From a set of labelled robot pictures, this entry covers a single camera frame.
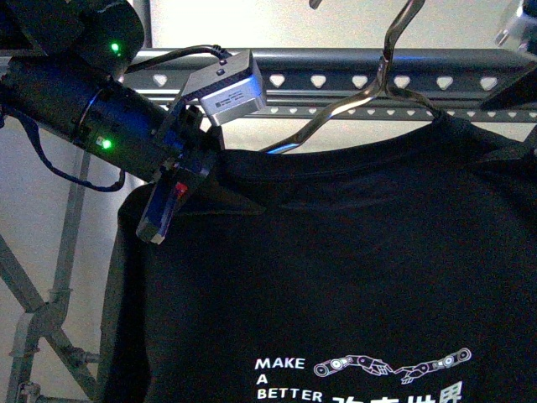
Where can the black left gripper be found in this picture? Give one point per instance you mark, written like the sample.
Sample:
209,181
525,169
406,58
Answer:
190,156

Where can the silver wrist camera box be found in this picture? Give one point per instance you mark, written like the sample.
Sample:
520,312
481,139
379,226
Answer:
230,89

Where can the black printed t-shirt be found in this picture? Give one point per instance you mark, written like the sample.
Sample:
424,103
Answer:
401,271

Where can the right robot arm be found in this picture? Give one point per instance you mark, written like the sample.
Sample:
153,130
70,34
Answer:
517,33

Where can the silver metal clothes hanger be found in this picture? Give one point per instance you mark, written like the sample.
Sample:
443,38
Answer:
379,86

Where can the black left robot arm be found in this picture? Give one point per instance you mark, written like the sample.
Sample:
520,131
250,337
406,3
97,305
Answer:
66,62

